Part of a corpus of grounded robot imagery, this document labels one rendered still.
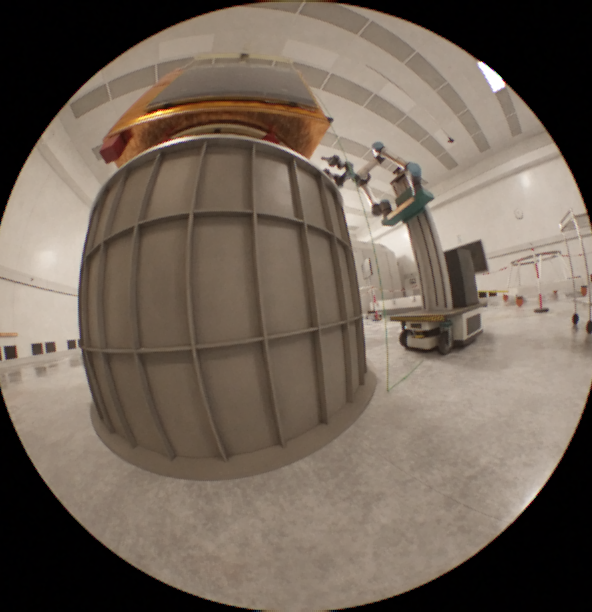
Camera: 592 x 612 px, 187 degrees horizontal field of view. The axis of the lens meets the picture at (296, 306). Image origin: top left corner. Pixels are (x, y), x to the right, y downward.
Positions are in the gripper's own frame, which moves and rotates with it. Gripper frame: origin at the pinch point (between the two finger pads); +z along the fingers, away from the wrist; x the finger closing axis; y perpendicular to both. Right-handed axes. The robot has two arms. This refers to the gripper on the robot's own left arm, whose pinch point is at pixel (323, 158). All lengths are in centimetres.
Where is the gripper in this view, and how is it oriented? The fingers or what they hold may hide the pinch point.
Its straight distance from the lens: 180.3
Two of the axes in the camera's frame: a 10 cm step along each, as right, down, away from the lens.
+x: 3.1, -0.8, -9.5
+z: -9.4, 1.0, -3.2
